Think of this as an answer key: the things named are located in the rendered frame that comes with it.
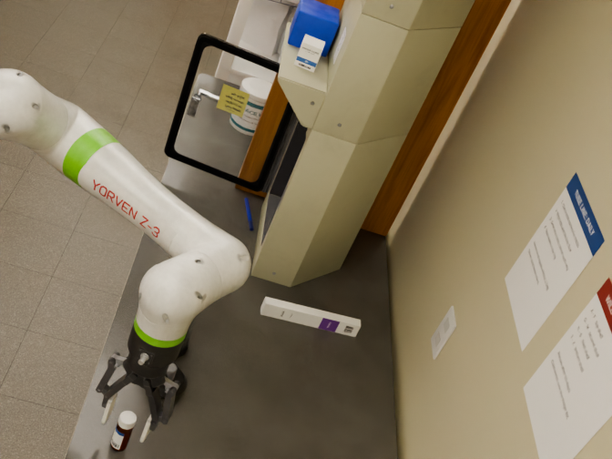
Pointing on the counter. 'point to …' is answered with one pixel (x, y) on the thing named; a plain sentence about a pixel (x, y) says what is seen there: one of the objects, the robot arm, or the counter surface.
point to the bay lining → (289, 160)
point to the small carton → (309, 53)
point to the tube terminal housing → (350, 144)
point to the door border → (188, 99)
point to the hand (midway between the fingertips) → (127, 419)
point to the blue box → (314, 24)
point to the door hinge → (280, 154)
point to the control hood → (302, 84)
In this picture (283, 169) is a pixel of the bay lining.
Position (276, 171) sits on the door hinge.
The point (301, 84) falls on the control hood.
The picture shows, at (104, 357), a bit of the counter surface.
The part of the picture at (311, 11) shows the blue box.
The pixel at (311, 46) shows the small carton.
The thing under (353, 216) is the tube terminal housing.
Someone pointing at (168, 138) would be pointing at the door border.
